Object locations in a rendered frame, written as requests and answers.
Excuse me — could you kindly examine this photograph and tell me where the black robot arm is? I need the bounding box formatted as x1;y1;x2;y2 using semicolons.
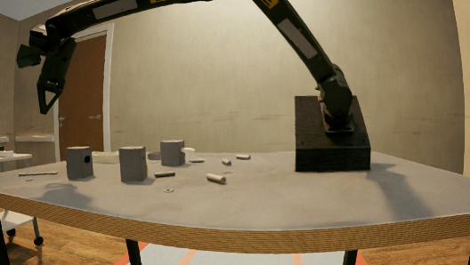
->
16;0;354;136

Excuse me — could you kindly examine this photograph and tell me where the white shallow square tray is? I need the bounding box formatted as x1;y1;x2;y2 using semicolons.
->
92;152;119;164

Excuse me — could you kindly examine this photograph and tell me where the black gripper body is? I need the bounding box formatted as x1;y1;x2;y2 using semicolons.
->
37;56;70;89

